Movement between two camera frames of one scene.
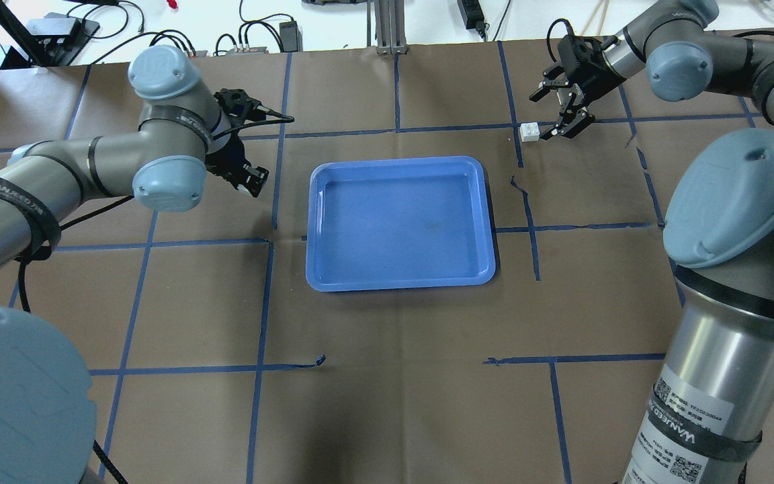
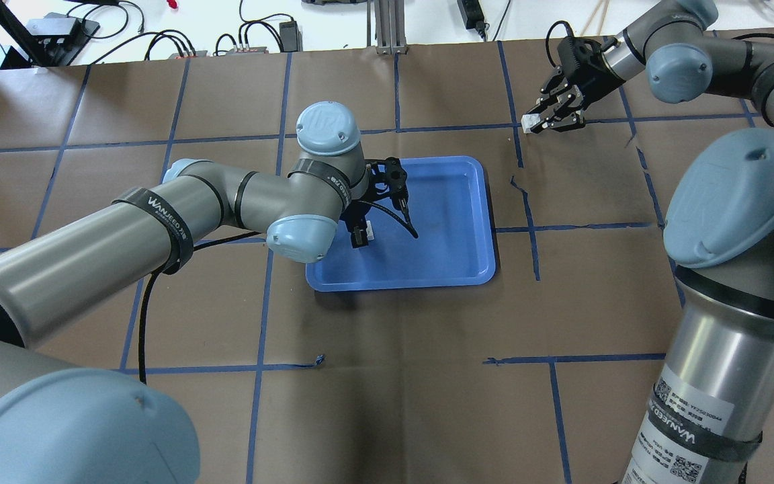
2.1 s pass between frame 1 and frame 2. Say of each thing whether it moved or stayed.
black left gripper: moved
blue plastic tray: stayed
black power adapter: stayed
